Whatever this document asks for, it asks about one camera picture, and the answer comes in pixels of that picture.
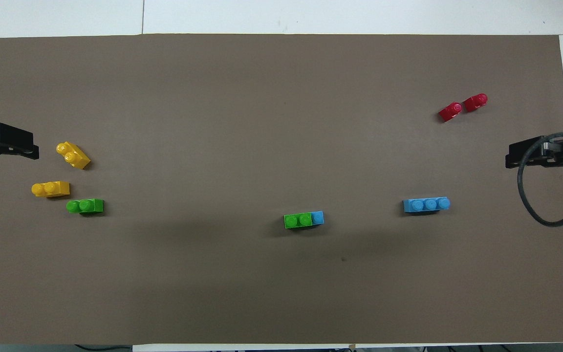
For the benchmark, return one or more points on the green two-stud toy block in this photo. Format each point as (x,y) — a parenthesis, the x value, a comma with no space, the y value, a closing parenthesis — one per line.
(297,221)
(86,206)

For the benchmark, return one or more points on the brown paper table mat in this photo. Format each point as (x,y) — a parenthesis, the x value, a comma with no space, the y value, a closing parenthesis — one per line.
(262,122)

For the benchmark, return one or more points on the red one-stud toy block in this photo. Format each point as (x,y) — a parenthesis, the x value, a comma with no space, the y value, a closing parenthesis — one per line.
(450,112)
(475,102)

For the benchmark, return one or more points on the yellow two-stud toy block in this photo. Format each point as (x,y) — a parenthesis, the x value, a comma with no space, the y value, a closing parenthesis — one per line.
(75,156)
(52,188)

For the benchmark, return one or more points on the blue three-stud toy block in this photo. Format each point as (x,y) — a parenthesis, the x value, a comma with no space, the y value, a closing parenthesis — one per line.
(317,218)
(425,205)

